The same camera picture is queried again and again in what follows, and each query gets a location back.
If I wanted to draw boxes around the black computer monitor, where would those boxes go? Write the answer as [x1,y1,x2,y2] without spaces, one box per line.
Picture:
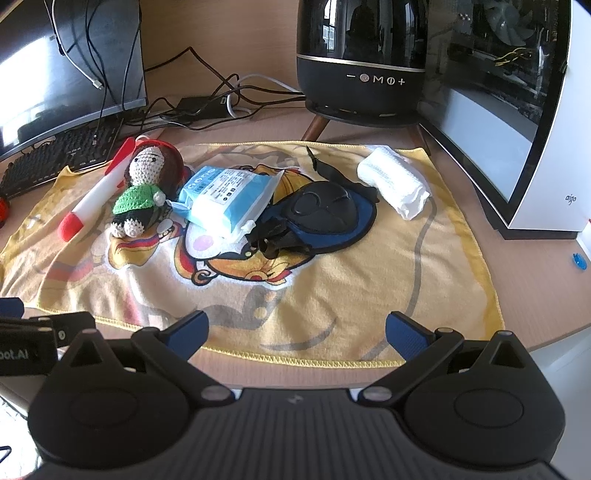
[0,0,148,162]

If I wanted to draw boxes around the red and white plush rocket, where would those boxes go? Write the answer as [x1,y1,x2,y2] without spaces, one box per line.
[58,137,137,241]

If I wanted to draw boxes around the black keyboard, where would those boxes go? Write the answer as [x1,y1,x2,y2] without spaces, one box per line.
[0,117,125,199]

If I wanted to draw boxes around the yellow printed towel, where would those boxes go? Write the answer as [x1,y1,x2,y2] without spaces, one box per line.
[0,141,504,367]

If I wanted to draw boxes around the black power adapter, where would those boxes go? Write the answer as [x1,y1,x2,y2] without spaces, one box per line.
[178,96,236,119]

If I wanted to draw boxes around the white paper tissue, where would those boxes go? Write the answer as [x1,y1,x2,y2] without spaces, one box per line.
[357,147,431,220]

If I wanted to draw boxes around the white desk cable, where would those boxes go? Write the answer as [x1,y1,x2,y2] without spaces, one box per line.
[226,74,305,116]

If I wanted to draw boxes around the black round appliance wooden legs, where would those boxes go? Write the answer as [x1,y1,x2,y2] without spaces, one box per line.
[296,0,432,155]

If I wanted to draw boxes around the black hanging cable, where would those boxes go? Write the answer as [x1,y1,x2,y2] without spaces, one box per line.
[46,0,144,153]

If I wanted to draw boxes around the blue and white wipes pack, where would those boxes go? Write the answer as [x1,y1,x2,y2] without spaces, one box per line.
[166,166,284,241]

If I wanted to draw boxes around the thin black cable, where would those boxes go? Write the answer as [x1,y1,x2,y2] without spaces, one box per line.
[124,95,232,136]

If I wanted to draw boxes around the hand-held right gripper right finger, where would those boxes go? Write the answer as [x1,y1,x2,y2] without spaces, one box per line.
[360,311,541,407]

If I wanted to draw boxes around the white cable with metal plug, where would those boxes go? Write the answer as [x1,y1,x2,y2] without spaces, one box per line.
[44,0,103,90]

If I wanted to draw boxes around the black power cable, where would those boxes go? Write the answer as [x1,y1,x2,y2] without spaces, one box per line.
[145,46,306,100]

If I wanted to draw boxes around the black framed monitor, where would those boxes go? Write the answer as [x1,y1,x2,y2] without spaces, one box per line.
[418,0,591,241]

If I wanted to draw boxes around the crochet doll green sweater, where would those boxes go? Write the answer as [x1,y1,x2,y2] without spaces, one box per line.
[110,141,185,238]

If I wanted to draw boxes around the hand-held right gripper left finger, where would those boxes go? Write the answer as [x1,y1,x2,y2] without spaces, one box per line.
[53,311,236,407]

